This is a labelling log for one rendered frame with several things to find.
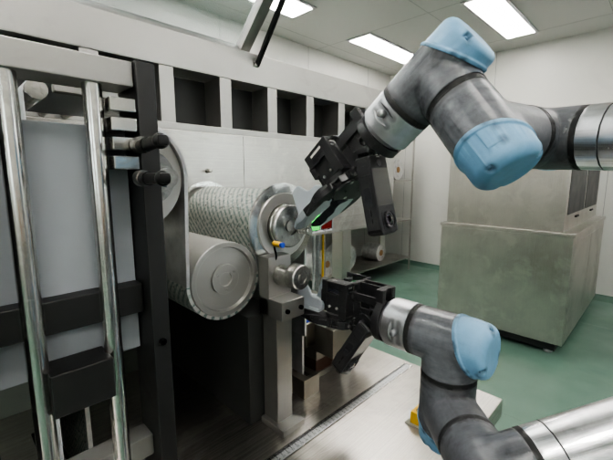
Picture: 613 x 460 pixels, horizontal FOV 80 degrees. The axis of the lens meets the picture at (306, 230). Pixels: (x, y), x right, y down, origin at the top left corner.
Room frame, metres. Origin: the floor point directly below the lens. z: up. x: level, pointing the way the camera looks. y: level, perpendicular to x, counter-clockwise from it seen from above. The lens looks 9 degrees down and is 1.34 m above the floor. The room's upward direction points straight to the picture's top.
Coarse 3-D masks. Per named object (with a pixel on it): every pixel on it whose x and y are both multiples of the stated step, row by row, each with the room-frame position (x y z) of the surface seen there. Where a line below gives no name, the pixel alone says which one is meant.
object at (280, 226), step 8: (280, 208) 0.61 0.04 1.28; (288, 208) 0.62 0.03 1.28; (272, 216) 0.61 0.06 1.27; (280, 216) 0.61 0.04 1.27; (288, 216) 0.62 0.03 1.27; (296, 216) 0.63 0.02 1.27; (272, 224) 0.60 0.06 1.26; (280, 224) 0.61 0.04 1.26; (288, 224) 0.62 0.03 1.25; (272, 232) 0.60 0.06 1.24; (280, 232) 0.61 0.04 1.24; (288, 232) 0.63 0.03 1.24; (296, 232) 0.63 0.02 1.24; (272, 240) 0.61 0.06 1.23; (280, 240) 0.61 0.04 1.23; (288, 240) 0.62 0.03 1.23; (296, 240) 0.63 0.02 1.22
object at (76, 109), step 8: (48, 88) 0.43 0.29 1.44; (56, 88) 0.39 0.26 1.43; (64, 88) 0.40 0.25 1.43; (72, 88) 0.40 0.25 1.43; (48, 96) 0.48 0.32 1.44; (56, 96) 0.48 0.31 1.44; (64, 96) 0.48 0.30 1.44; (72, 96) 0.48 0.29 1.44; (80, 96) 0.41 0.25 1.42; (104, 96) 0.42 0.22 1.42; (112, 96) 0.43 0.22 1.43; (40, 104) 0.53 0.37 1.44; (48, 104) 0.53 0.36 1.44; (56, 104) 0.53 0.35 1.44; (64, 104) 0.53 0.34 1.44; (72, 104) 0.53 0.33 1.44; (80, 104) 0.53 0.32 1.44; (40, 112) 0.65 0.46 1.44; (48, 112) 0.60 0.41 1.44; (56, 112) 0.60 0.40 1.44; (64, 112) 0.60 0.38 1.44; (72, 112) 0.60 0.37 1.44; (80, 112) 0.60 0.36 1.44
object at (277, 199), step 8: (272, 200) 0.62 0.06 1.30; (280, 200) 0.63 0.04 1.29; (288, 200) 0.64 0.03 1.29; (264, 208) 0.60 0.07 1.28; (272, 208) 0.62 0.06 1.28; (264, 216) 0.60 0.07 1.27; (264, 224) 0.60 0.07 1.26; (264, 232) 0.60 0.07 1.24; (264, 240) 0.60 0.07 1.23; (264, 248) 0.61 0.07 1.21; (272, 248) 0.62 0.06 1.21; (280, 248) 0.63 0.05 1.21; (288, 248) 0.64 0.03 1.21; (296, 248) 0.66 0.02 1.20
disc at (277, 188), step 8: (280, 184) 0.63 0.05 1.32; (288, 184) 0.65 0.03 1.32; (264, 192) 0.61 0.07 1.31; (272, 192) 0.62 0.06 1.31; (280, 192) 0.63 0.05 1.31; (288, 192) 0.65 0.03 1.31; (256, 200) 0.60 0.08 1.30; (264, 200) 0.61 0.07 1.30; (256, 208) 0.60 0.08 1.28; (256, 216) 0.60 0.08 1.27; (248, 224) 0.59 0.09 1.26; (256, 224) 0.60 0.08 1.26; (248, 232) 0.59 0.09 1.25; (256, 232) 0.60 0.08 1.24; (256, 240) 0.60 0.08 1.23; (304, 240) 0.68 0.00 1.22; (256, 248) 0.60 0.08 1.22; (304, 248) 0.68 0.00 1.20; (296, 256) 0.66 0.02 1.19
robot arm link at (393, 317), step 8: (392, 304) 0.53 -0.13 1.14; (400, 304) 0.52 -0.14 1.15; (408, 304) 0.52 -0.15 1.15; (416, 304) 0.52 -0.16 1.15; (384, 312) 0.52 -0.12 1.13; (392, 312) 0.51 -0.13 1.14; (400, 312) 0.51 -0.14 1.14; (408, 312) 0.50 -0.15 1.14; (384, 320) 0.51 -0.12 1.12; (392, 320) 0.51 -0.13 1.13; (400, 320) 0.50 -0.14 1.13; (384, 328) 0.51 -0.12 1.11; (392, 328) 0.51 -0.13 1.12; (400, 328) 0.49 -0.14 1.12; (384, 336) 0.51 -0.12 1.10; (392, 336) 0.50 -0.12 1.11; (400, 336) 0.49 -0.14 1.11; (392, 344) 0.51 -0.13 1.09; (400, 344) 0.50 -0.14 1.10
